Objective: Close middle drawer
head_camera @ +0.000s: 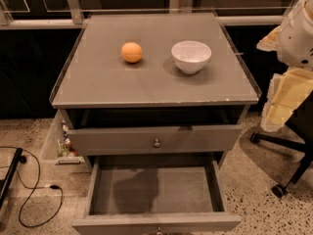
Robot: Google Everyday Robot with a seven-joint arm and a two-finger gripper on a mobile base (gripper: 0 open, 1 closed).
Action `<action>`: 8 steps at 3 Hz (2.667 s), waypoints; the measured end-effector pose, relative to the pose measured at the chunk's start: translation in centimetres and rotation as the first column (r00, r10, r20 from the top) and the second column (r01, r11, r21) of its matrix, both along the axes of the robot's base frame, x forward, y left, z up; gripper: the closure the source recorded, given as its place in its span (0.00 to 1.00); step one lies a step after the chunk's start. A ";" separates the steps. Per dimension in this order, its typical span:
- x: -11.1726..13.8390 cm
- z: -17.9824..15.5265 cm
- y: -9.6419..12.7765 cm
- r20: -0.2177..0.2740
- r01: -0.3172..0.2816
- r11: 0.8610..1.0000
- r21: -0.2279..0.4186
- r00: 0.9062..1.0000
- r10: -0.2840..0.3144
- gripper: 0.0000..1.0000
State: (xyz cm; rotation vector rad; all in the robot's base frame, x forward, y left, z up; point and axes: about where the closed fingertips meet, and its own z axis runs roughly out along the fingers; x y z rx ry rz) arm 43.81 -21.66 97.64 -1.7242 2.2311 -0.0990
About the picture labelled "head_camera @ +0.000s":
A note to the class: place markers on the white bowl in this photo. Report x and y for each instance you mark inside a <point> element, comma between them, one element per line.
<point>190,56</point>

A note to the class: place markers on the black office chair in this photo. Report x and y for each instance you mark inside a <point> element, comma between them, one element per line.
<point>301,123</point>

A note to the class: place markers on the grey top drawer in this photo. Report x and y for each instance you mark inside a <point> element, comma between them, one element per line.
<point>96,132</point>

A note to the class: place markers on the black flat device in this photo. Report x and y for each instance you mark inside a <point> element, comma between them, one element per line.
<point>5,183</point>

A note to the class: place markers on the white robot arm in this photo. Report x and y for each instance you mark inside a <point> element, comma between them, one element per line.
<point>300,16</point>

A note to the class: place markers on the grey drawer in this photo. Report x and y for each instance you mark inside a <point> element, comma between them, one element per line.
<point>155,195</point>
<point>96,132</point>

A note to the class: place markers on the orange fruit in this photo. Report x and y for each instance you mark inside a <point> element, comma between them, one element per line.
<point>131,52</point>

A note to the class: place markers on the grey drawer cabinet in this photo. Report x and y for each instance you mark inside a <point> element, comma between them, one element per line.
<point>97,77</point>

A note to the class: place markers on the padded gripper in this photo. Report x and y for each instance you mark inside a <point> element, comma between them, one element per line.
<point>295,39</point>

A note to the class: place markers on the metal window rail frame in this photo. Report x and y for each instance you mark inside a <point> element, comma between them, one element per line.
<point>74,13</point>

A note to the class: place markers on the clear plastic storage bin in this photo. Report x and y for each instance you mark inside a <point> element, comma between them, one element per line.
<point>54,150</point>

